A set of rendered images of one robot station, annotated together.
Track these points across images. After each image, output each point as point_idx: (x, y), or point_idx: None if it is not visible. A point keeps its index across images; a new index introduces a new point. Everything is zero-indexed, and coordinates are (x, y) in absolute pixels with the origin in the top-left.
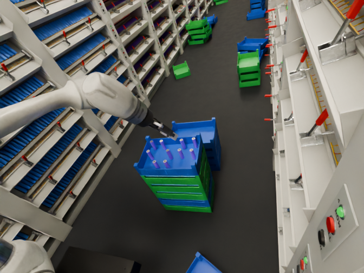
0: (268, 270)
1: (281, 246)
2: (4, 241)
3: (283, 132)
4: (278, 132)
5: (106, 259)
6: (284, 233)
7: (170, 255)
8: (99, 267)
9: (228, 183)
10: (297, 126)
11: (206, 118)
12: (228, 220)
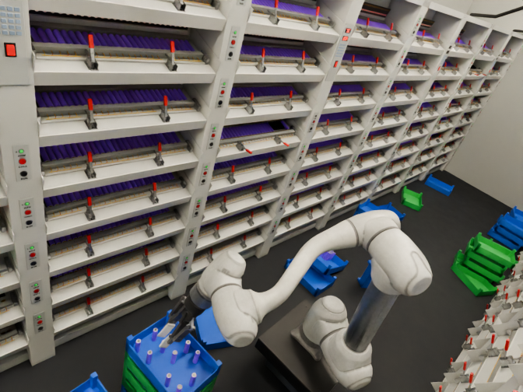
0: (164, 308)
1: (153, 286)
2: (348, 337)
3: (54, 297)
4: (55, 302)
5: (281, 356)
6: (160, 261)
7: (226, 372)
8: (289, 355)
9: (107, 386)
10: (144, 207)
11: None
12: None
